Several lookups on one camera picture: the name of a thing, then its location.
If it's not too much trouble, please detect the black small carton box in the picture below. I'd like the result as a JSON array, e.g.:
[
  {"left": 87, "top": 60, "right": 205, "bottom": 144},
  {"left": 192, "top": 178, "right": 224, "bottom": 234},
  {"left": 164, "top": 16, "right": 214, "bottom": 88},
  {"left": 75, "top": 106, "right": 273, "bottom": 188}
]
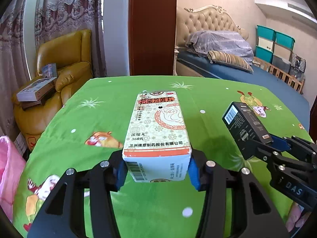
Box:
[{"left": 222, "top": 102, "right": 273, "bottom": 160}]

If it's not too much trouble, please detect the white orange medicine box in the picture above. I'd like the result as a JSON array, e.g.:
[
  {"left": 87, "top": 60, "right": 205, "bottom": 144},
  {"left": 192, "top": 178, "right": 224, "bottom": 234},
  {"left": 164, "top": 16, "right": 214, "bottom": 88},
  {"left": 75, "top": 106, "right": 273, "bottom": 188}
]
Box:
[{"left": 122, "top": 91, "right": 192, "bottom": 183}]

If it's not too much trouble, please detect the person's right hand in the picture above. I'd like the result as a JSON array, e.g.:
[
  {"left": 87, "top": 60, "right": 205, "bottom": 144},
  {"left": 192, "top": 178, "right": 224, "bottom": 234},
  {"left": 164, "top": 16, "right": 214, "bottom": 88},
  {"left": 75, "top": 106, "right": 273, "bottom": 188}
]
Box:
[{"left": 286, "top": 202, "right": 311, "bottom": 232}]

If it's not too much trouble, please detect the blue bed mattress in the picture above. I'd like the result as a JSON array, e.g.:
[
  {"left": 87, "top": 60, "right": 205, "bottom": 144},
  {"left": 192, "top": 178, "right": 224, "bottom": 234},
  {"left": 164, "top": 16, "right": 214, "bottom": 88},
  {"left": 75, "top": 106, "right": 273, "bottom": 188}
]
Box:
[{"left": 177, "top": 51, "right": 310, "bottom": 130}]

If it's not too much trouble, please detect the checkered bag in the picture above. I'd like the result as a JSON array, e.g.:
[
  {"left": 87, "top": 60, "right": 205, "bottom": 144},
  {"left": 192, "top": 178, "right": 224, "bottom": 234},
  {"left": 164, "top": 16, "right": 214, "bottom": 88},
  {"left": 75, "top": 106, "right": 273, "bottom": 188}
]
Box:
[{"left": 291, "top": 53, "right": 306, "bottom": 73}]

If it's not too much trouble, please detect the cardboard box on floor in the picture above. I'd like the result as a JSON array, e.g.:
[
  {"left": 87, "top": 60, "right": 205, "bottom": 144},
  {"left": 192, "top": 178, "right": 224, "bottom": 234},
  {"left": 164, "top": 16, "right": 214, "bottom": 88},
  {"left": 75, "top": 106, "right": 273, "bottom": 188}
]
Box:
[{"left": 14, "top": 132, "right": 30, "bottom": 161}]

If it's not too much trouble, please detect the striped gold pillow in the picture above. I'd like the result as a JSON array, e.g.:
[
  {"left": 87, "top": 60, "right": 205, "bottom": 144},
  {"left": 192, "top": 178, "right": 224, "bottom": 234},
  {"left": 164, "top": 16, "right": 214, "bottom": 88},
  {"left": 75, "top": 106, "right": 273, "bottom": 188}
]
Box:
[{"left": 207, "top": 51, "right": 254, "bottom": 74}]

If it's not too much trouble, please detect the green cartoon tablecloth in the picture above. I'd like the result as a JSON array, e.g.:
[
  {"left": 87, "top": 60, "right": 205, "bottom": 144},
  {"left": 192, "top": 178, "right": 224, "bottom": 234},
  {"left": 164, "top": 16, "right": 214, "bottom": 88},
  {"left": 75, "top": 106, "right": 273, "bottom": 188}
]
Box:
[{"left": 13, "top": 76, "right": 310, "bottom": 236}]

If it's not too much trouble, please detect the teal storage bins stack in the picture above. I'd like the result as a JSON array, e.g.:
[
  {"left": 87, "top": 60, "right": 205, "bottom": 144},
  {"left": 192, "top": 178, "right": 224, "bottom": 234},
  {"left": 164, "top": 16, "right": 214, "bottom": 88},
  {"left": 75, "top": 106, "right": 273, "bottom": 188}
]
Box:
[{"left": 255, "top": 25, "right": 296, "bottom": 73}]

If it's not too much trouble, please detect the grey blue blanket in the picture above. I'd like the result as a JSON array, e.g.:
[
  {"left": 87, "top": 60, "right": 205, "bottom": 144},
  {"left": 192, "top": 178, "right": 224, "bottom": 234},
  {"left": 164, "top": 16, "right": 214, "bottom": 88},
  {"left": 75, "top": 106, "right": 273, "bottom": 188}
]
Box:
[{"left": 185, "top": 30, "right": 254, "bottom": 65}]

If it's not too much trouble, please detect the flat white box on armchair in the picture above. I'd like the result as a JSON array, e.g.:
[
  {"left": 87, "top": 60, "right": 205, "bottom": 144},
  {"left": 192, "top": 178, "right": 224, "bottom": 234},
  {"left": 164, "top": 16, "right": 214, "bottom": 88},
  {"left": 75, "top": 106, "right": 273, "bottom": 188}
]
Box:
[{"left": 16, "top": 77, "right": 57, "bottom": 102}]

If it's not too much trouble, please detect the beige tufted headboard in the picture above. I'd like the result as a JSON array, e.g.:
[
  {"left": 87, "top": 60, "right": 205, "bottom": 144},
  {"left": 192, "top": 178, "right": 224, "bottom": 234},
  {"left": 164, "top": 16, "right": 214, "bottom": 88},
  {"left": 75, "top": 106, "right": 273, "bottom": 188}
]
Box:
[{"left": 175, "top": 5, "right": 249, "bottom": 47}]

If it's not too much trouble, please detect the small blue box on armchair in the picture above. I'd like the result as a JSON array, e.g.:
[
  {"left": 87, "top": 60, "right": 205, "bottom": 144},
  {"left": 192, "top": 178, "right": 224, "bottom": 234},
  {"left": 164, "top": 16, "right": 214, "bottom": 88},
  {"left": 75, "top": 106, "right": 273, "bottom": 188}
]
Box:
[{"left": 42, "top": 63, "right": 57, "bottom": 78}]

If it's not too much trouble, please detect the yellow leather armchair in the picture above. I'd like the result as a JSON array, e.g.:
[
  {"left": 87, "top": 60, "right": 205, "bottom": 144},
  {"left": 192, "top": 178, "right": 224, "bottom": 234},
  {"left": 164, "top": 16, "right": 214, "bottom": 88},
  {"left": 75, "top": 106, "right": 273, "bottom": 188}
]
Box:
[{"left": 11, "top": 28, "right": 94, "bottom": 152}]

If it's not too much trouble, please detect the pink lace curtain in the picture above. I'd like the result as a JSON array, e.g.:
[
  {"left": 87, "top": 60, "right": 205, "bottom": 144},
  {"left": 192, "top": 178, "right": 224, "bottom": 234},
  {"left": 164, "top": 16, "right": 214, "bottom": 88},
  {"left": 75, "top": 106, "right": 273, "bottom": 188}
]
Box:
[{"left": 1, "top": 0, "right": 106, "bottom": 136}]

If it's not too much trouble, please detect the wooden bed rail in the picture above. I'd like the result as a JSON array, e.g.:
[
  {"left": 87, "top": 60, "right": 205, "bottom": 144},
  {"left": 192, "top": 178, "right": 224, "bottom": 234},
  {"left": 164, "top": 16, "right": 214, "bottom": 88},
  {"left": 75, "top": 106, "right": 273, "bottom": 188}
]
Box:
[{"left": 253, "top": 57, "right": 305, "bottom": 95}]

